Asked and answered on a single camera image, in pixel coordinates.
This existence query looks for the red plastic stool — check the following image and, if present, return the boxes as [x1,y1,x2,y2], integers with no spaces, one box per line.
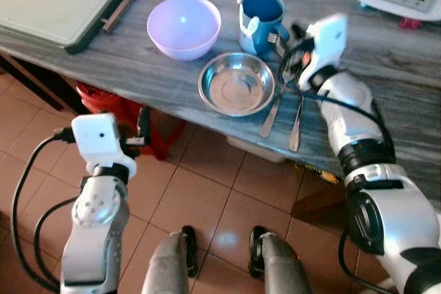
[76,82,187,161]

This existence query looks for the blue ceramic mug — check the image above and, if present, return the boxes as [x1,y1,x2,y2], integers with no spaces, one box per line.
[238,0,291,56]

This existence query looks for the shallow steel bowl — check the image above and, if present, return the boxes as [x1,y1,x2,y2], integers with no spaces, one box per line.
[198,52,277,117]

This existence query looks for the steel spoon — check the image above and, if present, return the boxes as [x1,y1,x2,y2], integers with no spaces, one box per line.
[288,94,305,153]

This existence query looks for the lavender plastic bowl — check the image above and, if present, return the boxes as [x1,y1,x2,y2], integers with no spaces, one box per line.
[147,0,223,61]

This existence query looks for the white box under table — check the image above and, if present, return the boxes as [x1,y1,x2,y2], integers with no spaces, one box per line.
[226,134,287,165]

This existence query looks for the small red object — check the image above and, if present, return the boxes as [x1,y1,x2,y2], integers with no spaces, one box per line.
[398,17,422,31]

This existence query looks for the grey left robot leg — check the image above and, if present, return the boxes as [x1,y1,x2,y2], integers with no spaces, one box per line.
[141,225,201,294]

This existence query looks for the grey robot leg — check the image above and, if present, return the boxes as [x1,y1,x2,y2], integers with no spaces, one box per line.
[141,225,201,294]
[247,225,315,294]

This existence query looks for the white green-edged cutting board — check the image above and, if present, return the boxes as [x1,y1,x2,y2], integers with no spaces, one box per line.
[0,0,141,55]

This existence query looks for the grey right robot leg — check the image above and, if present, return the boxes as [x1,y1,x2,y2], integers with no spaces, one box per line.
[247,225,315,294]

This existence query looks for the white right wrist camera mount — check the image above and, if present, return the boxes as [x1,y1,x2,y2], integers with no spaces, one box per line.
[296,13,349,92]

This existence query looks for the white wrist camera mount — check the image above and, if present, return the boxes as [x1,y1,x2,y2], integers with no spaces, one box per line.
[71,113,139,178]
[296,13,349,92]

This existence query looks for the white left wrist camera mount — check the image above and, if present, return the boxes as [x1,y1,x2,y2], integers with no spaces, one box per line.
[71,113,139,178]

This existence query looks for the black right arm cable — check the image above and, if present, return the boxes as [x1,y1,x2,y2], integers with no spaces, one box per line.
[283,77,397,160]

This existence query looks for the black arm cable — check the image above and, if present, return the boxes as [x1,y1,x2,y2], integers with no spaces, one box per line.
[10,127,78,293]
[283,77,397,160]

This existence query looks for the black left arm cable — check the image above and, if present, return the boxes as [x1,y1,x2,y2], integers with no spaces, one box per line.
[10,127,78,293]

